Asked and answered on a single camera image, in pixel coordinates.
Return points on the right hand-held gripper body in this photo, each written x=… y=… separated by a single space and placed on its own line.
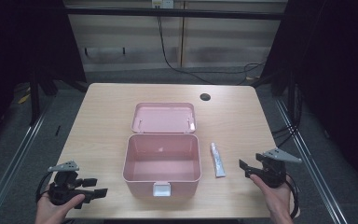
x=273 y=171

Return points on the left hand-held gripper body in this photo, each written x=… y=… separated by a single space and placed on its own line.
x=62 y=186

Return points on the white ointment tube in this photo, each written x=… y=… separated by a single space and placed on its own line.
x=217 y=161

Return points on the pink plastic storage box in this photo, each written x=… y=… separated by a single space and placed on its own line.
x=164 y=168

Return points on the person's right hand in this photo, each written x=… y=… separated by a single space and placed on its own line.
x=278 y=200

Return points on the person's left hand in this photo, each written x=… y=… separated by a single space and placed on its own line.
x=48 y=213

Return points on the small black floor object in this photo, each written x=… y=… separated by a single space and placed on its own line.
x=57 y=130

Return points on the black metal stand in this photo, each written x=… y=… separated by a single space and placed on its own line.
x=34 y=99

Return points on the yellow floor object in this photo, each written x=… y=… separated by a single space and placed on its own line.
x=24 y=98

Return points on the black curtain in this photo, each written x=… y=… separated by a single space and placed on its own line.
x=15 y=46
x=332 y=62

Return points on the black horizontal metal bar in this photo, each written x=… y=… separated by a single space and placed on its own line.
x=174 y=13

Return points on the silver floor rail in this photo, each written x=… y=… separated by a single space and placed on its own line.
x=9 y=168
x=313 y=168

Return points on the white wall power outlet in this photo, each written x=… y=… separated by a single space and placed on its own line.
x=162 y=3

